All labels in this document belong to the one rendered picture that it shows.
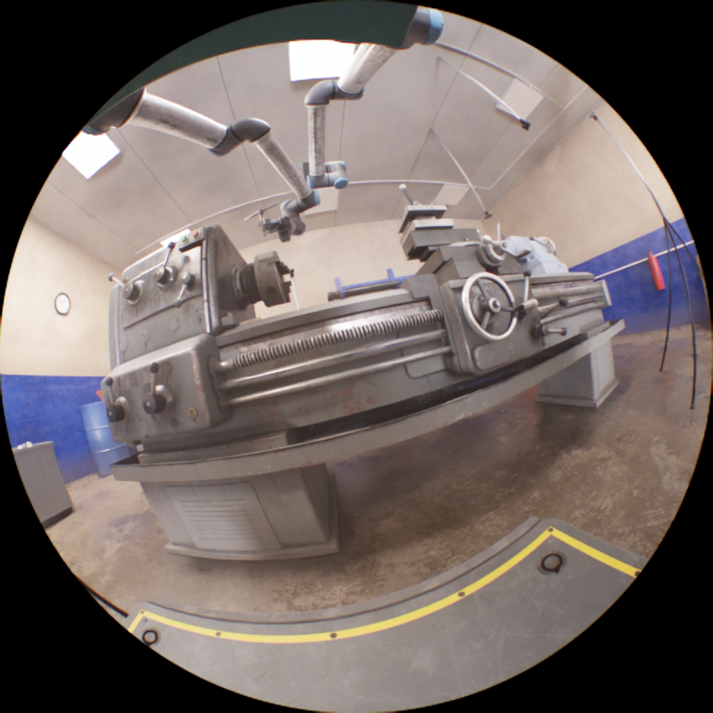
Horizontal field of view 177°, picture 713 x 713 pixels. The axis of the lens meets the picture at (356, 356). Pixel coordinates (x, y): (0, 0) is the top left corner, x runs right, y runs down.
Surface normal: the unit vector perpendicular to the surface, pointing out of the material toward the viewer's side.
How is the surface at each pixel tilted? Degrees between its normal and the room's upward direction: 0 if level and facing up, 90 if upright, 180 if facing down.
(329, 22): 180
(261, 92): 180
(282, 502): 90
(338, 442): 90
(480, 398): 90
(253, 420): 90
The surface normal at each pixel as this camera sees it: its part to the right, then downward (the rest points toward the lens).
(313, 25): 0.24, 0.97
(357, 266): 0.11, -0.07
